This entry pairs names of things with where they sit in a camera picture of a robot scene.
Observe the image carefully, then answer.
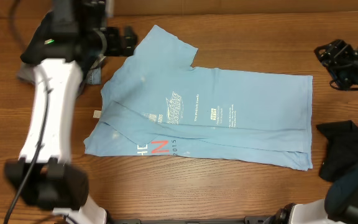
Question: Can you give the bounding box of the folded black t-shirt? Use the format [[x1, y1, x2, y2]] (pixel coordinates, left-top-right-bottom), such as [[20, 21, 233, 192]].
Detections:
[[20, 12, 53, 65]]

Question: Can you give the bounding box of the light blue printed t-shirt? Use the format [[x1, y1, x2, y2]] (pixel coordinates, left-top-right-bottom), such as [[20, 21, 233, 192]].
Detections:
[[84, 26, 313, 170]]

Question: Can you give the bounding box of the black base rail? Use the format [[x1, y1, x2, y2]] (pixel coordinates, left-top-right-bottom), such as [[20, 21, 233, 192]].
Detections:
[[54, 216, 295, 224]]

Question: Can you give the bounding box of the folded blue denim garment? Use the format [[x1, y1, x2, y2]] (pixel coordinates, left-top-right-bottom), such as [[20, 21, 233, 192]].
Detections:
[[86, 67, 101, 85]]

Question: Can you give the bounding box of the folded grey garment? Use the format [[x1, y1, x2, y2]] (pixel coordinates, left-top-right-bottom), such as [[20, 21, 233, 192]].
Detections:
[[16, 63, 35, 85]]

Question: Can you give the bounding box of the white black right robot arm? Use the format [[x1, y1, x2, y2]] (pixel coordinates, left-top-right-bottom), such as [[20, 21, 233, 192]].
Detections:
[[244, 39, 358, 224]]

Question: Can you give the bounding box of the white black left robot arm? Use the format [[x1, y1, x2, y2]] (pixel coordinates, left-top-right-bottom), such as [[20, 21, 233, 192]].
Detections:
[[4, 0, 137, 223]]

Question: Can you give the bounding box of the crumpled black garment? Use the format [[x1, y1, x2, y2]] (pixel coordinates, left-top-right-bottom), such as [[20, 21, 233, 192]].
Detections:
[[316, 120, 358, 182]]

